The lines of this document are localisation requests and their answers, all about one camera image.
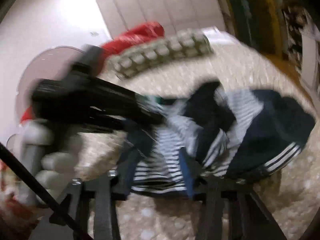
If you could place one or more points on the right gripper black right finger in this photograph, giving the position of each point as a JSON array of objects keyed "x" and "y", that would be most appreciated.
[{"x": 248, "y": 217}]

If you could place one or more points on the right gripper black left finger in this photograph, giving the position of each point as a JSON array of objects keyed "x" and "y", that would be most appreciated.
[{"x": 106, "y": 191}]

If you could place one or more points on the navy frog print pants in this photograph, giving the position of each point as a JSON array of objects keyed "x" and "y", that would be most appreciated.
[{"x": 220, "y": 139}]

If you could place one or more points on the wooden bedroom door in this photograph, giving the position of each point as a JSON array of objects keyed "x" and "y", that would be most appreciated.
[{"x": 265, "y": 26}]

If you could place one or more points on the white gloved left hand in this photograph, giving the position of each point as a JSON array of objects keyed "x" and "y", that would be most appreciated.
[{"x": 52, "y": 170}]

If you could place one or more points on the round white fan guard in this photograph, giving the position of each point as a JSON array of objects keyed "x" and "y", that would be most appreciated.
[{"x": 45, "y": 69}]

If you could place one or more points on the beige quilted dotted bedspread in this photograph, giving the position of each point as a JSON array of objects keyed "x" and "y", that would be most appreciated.
[{"x": 291, "y": 193}]

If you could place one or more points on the red floral duvet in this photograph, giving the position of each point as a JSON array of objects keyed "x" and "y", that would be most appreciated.
[{"x": 130, "y": 40}]

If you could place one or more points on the olive hedgehog pattern bolster pillow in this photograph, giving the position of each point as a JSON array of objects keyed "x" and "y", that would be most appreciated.
[{"x": 188, "y": 43}]

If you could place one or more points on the white wardrobe with panel doors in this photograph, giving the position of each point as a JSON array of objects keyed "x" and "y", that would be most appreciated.
[{"x": 173, "y": 15}]

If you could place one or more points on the white bed sheet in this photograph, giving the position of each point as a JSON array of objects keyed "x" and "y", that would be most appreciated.
[{"x": 215, "y": 36}]

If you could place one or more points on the white tv shelf unit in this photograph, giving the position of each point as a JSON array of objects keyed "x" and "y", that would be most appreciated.
[{"x": 310, "y": 60}]

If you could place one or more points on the cluttered metal shoe rack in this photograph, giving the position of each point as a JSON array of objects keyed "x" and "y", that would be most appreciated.
[{"x": 296, "y": 18}]

